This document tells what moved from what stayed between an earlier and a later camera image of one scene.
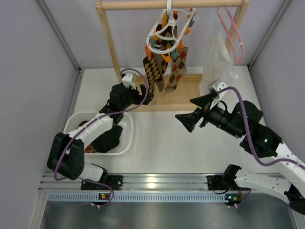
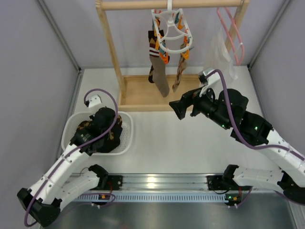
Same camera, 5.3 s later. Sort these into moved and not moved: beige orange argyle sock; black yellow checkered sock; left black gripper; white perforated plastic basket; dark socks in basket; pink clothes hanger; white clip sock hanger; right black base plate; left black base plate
Moved: white clip sock hanger; beige orange argyle sock; left black gripper; black yellow checkered sock
Not moved: pink clothes hanger; white perforated plastic basket; right black base plate; left black base plate; dark socks in basket
